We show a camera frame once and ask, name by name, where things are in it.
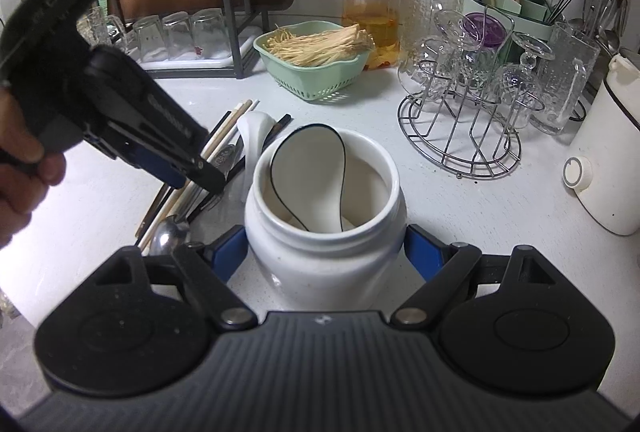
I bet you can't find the upturned clear glass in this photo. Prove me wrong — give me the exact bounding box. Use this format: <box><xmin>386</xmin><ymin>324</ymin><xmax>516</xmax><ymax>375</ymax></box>
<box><xmin>162</xmin><ymin>11</ymin><xmax>194</xmax><ymax>61</ymax></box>
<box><xmin>192</xmin><ymin>8</ymin><xmax>231</xmax><ymax>58</ymax></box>
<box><xmin>132</xmin><ymin>14</ymin><xmax>164</xmax><ymax>63</ymax></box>

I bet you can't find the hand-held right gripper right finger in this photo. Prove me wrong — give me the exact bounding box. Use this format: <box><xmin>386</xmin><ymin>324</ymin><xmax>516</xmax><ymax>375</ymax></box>
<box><xmin>390</xmin><ymin>225</ymin><xmax>559</xmax><ymax>331</ymax></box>

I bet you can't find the person's left hand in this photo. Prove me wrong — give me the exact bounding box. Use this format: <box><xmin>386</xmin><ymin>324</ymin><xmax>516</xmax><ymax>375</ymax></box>
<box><xmin>0</xmin><ymin>83</ymin><xmax>68</xmax><ymax>250</ymax></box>

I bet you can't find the white patterned chopstick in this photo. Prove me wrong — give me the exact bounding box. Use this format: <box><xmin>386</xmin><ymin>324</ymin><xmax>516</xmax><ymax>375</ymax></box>
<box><xmin>144</xmin><ymin>100</ymin><xmax>261</xmax><ymax>254</ymax></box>
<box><xmin>136</xmin><ymin>99</ymin><xmax>254</xmax><ymax>254</ymax></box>

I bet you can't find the purple round lid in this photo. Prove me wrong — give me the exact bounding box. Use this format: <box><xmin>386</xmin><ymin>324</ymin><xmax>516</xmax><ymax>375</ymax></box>
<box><xmin>462</xmin><ymin>11</ymin><xmax>504</xmax><ymax>48</ymax></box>

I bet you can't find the white electric cooker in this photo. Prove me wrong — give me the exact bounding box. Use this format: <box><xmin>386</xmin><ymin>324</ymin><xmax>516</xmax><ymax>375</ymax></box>
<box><xmin>562</xmin><ymin>53</ymin><xmax>640</xmax><ymax>236</ymax></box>

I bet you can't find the white ceramic spoon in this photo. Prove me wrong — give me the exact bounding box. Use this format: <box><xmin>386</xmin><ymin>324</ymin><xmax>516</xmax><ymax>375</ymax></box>
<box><xmin>236</xmin><ymin>111</ymin><xmax>277</xmax><ymax>204</ymax></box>

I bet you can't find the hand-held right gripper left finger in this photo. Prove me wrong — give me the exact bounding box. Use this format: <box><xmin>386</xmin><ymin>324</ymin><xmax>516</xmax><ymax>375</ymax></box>
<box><xmin>94</xmin><ymin>226</ymin><xmax>259</xmax><ymax>332</ymax></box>

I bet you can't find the patterned metal spoon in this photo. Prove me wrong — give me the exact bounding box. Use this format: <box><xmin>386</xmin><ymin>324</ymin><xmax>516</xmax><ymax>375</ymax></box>
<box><xmin>149</xmin><ymin>144</ymin><xmax>244</xmax><ymax>259</ymax></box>

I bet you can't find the textured glass handle mug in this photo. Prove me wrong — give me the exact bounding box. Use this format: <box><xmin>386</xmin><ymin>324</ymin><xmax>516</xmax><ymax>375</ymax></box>
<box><xmin>529</xmin><ymin>20</ymin><xmax>601</xmax><ymax>136</ymax></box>

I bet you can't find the plastic jar with red lid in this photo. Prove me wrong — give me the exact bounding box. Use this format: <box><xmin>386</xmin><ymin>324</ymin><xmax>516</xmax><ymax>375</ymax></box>
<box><xmin>341</xmin><ymin>0</ymin><xmax>406</xmax><ymax>71</ymax></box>

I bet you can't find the white spoon with black rim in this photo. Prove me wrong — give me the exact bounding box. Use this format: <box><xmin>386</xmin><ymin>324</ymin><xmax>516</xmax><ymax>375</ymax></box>
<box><xmin>270</xmin><ymin>124</ymin><xmax>347</xmax><ymax>231</ymax></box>

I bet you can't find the green utensil caddy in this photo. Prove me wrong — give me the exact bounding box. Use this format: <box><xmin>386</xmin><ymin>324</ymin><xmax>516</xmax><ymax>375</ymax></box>
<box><xmin>460</xmin><ymin>0</ymin><xmax>557</xmax><ymax>54</ymax></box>

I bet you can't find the set of clear stemmed glasses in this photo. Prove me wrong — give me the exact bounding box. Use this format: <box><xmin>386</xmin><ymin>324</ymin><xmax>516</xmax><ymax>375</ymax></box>
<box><xmin>397</xmin><ymin>9</ymin><xmax>557</xmax><ymax>131</ymax></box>

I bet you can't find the wire glass rack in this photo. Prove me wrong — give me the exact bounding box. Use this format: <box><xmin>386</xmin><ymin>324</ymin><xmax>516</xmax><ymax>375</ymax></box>
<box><xmin>397</xmin><ymin>0</ymin><xmax>546</xmax><ymax>178</ymax></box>

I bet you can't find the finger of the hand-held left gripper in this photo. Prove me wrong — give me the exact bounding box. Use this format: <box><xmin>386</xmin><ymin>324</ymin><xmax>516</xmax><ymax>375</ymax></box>
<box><xmin>104</xmin><ymin>121</ymin><xmax>227</xmax><ymax>194</ymax></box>
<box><xmin>114</xmin><ymin>146</ymin><xmax>187</xmax><ymax>190</ymax></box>

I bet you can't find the green plastic basket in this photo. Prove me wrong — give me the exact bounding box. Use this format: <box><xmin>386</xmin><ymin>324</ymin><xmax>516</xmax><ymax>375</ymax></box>
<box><xmin>253</xmin><ymin>20</ymin><xmax>374</xmax><ymax>102</ymax></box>

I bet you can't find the white ceramic jar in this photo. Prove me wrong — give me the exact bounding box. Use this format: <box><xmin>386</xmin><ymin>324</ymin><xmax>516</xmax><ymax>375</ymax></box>
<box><xmin>244</xmin><ymin>124</ymin><xmax>407</xmax><ymax>313</ymax></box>

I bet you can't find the bundle of dried noodles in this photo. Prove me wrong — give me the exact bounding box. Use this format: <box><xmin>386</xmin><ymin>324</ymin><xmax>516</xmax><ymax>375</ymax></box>
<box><xmin>264</xmin><ymin>24</ymin><xmax>375</xmax><ymax>67</ymax></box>

